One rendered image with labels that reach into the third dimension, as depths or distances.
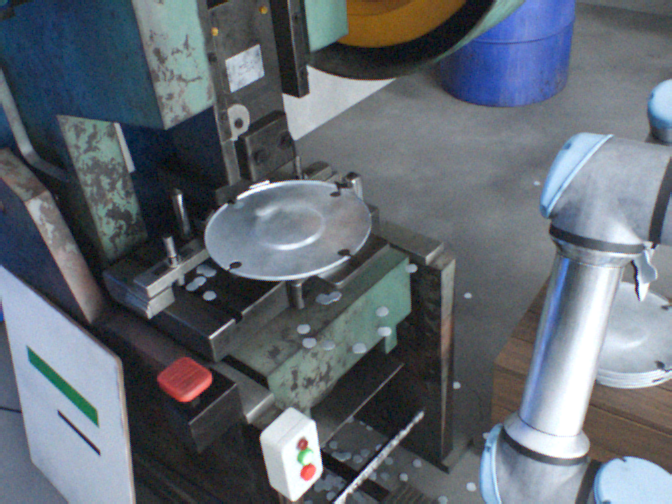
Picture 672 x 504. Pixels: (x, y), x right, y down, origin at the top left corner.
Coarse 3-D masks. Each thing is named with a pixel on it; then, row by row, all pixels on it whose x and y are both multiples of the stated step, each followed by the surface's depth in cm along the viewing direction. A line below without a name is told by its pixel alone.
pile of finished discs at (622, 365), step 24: (624, 288) 167; (624, 312) 160; (648, 312) 160; (624, 336) 155; (648, 336) 155; (600, 360) 151; (624, 360) 150; (648, 360) 150; (624, 384) 149; (648, 384) 148
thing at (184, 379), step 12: (180, 360) 107; (192, 360) 107; (168, 372) 106; (180, 372) 105; (192, 372) 105; (204, 372) 105; (168, 384) 104; (180, 384) 104; (192, 384) 103; (204, 384) 104; (180, 396) 102; (192, 396) 103
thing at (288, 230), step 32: (256, 192) 138; (288, 192) 137; (320, 192) 136; (352, 192) 134; (224, 224) 130; (256, 224) 129; (288, 224) 128; (320, 224) 127; (352, 224) 127; (224, 256) 123; (256, 256) 122; (288, 256) 121; (320, 256) 121
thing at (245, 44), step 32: (224, 0) 107; (256, 0) 110; (224, 32) 108; (256, 32) 113; (224, 64) 110; (256, 64) 115; (256, 96) 117; (256, 128) 117; (288, 128) 121; (192, 160) 123; (224, 160) 117; (256, 160) 117
